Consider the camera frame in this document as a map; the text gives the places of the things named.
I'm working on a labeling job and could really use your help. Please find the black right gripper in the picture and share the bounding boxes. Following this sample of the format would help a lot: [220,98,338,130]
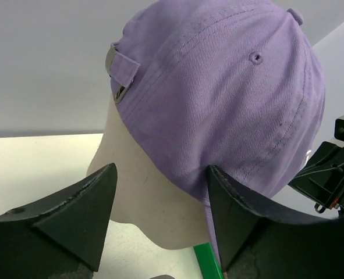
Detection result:
[289,142,344,214]

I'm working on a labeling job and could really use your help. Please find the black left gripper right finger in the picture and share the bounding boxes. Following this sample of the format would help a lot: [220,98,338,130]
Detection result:
[207,166,344,278]

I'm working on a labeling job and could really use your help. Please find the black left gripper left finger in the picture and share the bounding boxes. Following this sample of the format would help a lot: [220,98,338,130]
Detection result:
[0,163,117,278]

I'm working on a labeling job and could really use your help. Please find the purple baseball cap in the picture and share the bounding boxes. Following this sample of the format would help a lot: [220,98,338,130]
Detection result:
[105,1,325,252]

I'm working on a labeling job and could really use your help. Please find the green plastic tray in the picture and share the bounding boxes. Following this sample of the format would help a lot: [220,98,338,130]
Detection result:
[193,243,224,279]

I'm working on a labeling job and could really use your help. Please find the beige mannequin head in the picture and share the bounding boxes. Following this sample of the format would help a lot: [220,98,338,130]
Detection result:
[87,101,210,250]

